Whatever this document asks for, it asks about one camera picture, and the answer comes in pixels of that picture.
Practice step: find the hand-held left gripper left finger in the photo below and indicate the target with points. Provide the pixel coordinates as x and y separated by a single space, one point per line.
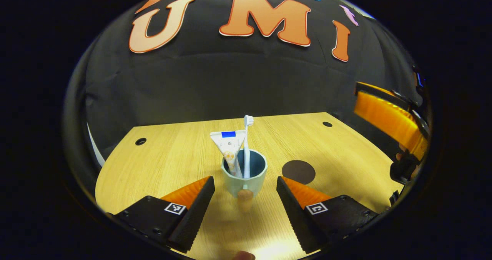
194 217

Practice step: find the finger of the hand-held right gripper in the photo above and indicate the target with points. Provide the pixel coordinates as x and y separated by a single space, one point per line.
388 117

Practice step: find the round brown coaster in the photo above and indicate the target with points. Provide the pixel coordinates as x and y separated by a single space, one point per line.
298 172

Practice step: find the wooden desktop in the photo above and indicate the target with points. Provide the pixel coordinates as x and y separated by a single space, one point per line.
173 160

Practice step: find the white toothpaste tube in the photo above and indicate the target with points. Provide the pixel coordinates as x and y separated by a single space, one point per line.
230 144

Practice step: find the white toothbrush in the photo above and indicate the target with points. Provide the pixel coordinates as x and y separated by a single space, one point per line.
246 152

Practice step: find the black backdrop cloth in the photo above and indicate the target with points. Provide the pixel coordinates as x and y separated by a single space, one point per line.
230 79

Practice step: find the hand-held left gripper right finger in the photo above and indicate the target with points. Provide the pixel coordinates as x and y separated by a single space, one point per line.
296 217

